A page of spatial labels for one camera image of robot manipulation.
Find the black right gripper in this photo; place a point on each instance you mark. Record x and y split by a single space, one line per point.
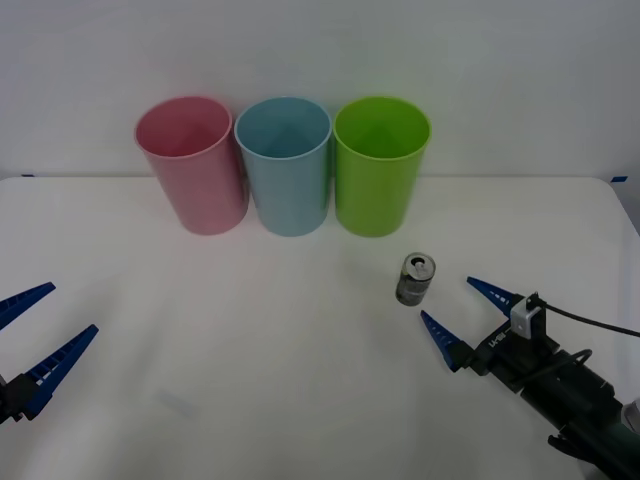
515 357

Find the pink plastic bin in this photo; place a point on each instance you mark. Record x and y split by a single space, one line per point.
200 190

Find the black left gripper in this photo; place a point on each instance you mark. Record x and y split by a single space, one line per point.
4 400

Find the green plastic bin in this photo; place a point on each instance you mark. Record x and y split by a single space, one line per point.
375 195

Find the pale blue plastic bin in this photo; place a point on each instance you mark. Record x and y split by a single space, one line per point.
290 195

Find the pale grey right wrist camera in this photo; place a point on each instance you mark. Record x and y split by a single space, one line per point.
523 317

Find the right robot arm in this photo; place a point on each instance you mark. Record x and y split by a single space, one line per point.
580 405

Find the dark grey drink can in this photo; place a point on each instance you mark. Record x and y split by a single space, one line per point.
413 287

